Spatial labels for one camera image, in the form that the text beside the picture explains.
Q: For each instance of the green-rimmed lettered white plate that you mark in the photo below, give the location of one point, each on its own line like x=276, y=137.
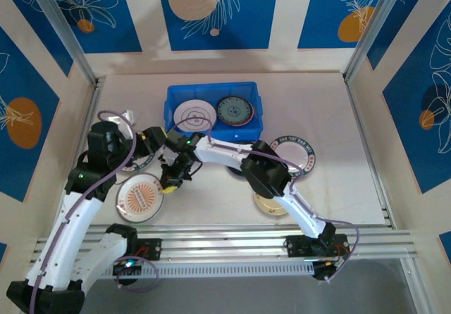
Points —
x=148, y=164
x=299, y=148
x=194, y=115

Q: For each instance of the orange sunburst print plate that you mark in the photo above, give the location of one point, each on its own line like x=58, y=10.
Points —
x=141, y=198

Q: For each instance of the blue patterned plate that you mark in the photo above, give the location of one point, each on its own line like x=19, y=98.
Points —
x=235, y=111

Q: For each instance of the cream floral plate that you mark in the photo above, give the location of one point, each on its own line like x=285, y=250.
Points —
x=269, y=206

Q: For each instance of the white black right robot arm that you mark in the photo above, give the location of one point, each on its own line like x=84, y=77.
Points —
x=225, y=150

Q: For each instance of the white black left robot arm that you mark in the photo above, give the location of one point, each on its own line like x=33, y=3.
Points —
x=70, y=236

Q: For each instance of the blue plastic bin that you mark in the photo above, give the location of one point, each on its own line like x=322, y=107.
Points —
x=211, y=88

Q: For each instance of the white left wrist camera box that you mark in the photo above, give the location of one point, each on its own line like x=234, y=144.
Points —
x=127, y=117

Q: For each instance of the aluminium side rail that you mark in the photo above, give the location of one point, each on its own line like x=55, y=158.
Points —
x=370, y=152
x=88, y=117

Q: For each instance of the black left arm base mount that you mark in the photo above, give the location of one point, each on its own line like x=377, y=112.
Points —
x=151, y=249

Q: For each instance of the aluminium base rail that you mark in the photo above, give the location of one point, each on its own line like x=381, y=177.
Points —
x=218, y=240

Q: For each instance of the aluminium frame post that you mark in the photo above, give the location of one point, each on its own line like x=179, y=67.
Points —
x=373, y=22
x=63, y=29

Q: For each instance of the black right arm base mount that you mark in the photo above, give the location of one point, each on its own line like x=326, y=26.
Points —
x=297, y=246

